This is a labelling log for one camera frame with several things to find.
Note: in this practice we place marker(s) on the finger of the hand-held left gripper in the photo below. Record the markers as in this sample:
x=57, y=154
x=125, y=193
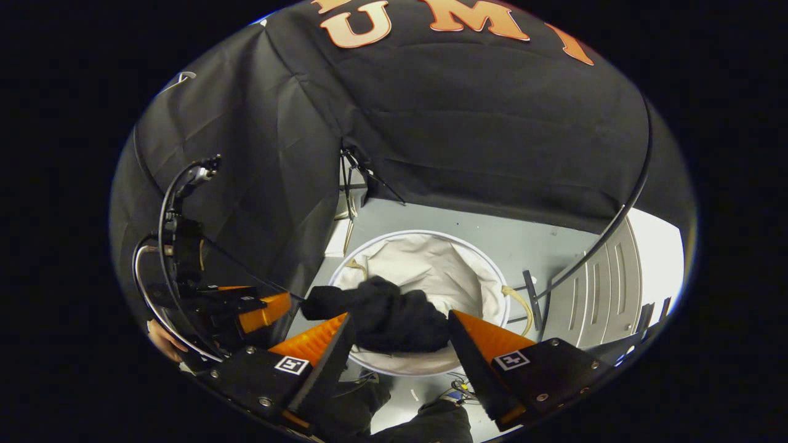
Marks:
x=265, y=311

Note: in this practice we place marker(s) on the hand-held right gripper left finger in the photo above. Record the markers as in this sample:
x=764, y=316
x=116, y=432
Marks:
x=326, y=378

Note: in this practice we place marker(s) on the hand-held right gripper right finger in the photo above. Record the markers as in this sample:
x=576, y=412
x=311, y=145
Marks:
x=477, y=378

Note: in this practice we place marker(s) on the black jacket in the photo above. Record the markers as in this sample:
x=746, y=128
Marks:
x=394, y=320

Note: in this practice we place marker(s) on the white laundry hamper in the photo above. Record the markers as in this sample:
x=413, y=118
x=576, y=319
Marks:
x=431, y=264

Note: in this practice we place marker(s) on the white clothes hanger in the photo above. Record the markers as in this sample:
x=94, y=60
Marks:
x=186, y=74

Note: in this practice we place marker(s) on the black clothes rack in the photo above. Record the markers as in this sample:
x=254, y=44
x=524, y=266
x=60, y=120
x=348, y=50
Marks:
x=615, y=224

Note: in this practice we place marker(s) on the person's dark trousers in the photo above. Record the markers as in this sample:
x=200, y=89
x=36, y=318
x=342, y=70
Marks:
x=431, y=424

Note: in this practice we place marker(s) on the white cabinet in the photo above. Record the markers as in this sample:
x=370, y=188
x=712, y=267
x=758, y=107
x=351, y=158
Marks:
x=603, y=289

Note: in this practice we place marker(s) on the black backdrop cloth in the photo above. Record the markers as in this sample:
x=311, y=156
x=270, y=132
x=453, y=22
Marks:
x=492, y=123

